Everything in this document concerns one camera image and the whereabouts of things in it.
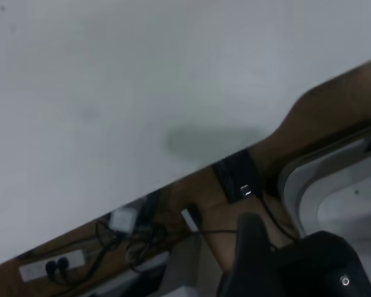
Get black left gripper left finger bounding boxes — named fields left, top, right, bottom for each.
left=218, top=212, right=273, bottom=297

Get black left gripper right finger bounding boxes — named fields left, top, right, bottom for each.
left=259, top=230, right=371, bottom=297

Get white rounded robot base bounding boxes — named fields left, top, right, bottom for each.
left=277, top=123, right=371, bottom=241

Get black box with connector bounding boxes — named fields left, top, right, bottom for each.
left=210, top=148, right=264, bottom=205

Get white power adapter cube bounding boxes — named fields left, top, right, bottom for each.
left=109, top=207, right=139, bottom=233

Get black power plug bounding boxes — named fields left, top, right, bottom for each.
left=56, top=256, right=70, bottom=275
left=45, top=260, right=59, bottom=280

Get white power strip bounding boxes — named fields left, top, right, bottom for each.
left=18, top=249, right=85, bottom=283

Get tangled black cables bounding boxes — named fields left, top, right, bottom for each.
left=52, top=216, right=174, bottom=291

